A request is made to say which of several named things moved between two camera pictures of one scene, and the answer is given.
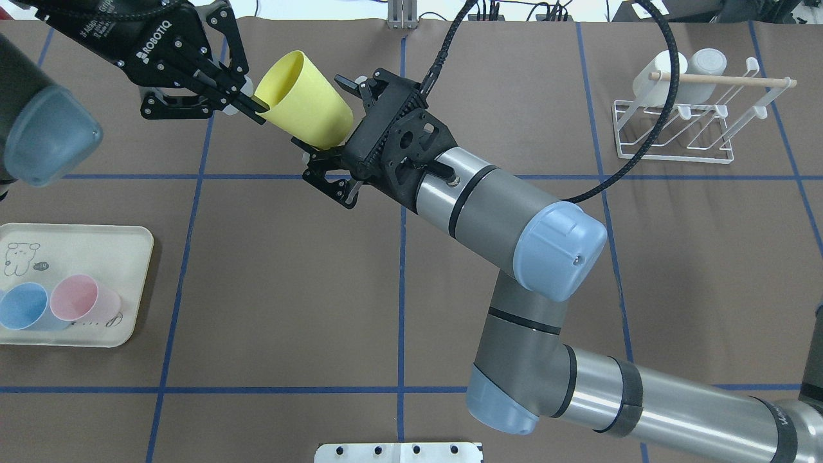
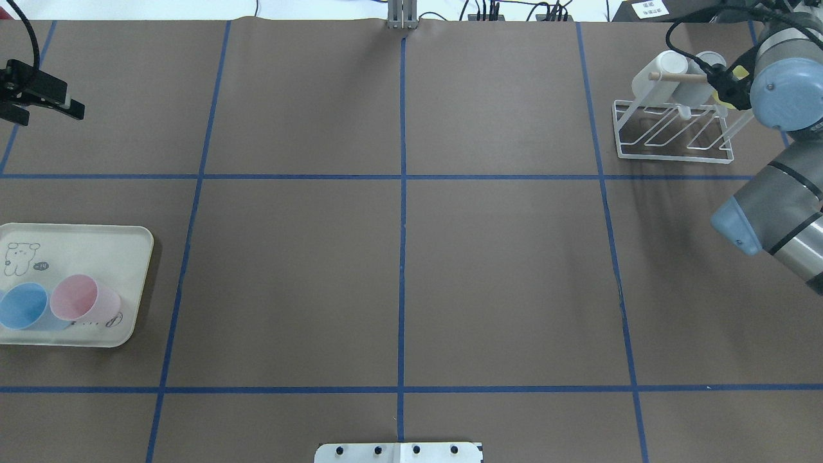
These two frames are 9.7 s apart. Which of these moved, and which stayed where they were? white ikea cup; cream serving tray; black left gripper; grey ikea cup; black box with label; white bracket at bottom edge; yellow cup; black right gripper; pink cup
Moved: black right gripper; black left gripper; yellow cup
Stayed: cream serving tray; white bracket at bottom edge; grey ikea cup; white ikea cup; pink cup; black box with label
